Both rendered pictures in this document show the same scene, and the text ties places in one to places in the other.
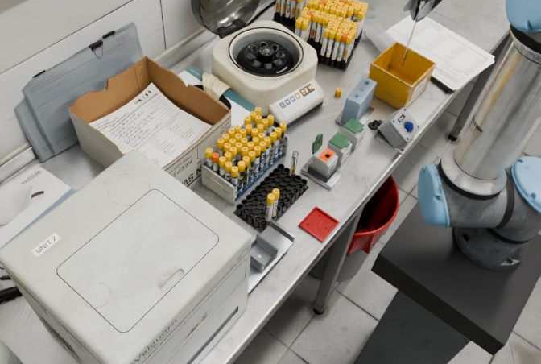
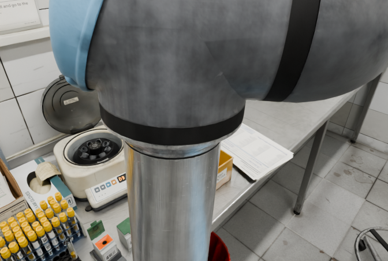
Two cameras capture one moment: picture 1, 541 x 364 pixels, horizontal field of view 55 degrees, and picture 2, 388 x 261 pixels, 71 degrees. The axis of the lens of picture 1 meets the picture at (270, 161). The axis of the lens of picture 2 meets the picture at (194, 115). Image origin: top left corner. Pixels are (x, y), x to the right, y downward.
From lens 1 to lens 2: 69 cm
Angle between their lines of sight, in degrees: 21
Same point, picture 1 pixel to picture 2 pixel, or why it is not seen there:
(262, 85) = (75, 173)
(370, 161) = not seen: hidden behind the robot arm
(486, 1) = (293, 114)
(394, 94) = not seen: hidden behind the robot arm
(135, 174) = not seen: outside the picture
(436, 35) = (249, 136)
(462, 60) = (265, 156)
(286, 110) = (99, 194)
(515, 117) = (150, 241)
